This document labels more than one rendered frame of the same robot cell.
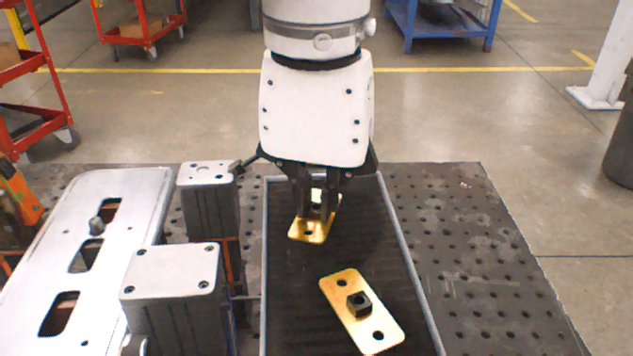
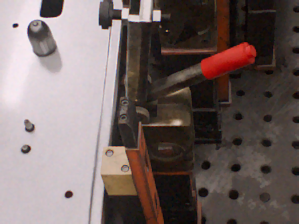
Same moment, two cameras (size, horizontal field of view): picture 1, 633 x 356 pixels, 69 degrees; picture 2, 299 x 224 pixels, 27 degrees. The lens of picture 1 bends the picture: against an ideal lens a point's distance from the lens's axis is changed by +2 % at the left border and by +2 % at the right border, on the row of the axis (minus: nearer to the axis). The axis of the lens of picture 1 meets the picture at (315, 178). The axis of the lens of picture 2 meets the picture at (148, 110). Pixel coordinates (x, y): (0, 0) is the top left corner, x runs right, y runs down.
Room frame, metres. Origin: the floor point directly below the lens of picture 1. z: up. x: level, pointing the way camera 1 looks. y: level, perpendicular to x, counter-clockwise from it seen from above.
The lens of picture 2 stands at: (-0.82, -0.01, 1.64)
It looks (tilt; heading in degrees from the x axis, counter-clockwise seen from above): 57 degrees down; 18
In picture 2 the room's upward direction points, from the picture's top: 12 degrees counter-clockwise
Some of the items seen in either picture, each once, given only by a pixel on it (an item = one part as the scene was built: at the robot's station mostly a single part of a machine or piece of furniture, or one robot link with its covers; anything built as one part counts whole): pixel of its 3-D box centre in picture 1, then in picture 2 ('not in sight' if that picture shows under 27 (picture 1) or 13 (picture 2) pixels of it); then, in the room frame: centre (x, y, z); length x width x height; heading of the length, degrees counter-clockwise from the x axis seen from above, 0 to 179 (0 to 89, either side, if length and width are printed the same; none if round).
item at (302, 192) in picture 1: (293, 183); not in sight; (0.37, 0.02, 1.20); 0.03 x 0.03 x 0.07; 74
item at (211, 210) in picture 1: (220, 251); not in sight; (0.60, 0.17, 0.88); 0.11 x 0.10 x 0.36; 95
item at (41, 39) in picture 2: not in sight; (41, 38); (-0.34, 0.26, 1.02); 0.03 x 0.03 x 0.07
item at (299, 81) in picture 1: (316, 101); not in sight; (0.37, 0.00, 1.29); 0.10 x 0.07 x 0.11; 74
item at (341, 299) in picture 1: (359, 304); not in sight; (0.25, -0.04, 1.17); 0.08 x 0.04 x 0.01; 25
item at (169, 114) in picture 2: not in sight; (171, 173); (-0.45, 0.09, 0.88); 0.07 x 0.06 x 0.35; 95
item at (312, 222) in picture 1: (316, 211); not in sight; (0.37, 0.00, 1.17); 0.08 x 0.04 x 0.01; 164
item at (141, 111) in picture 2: not in sight; (135, 115); (-0.48, 0.11, 1.06); 0.03 x 0.01 x 0.03; 95
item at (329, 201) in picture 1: (339, 190); not in sight; (0.36, -0.02, 1.20); 0.03 x 0.03 x 0.07; 74
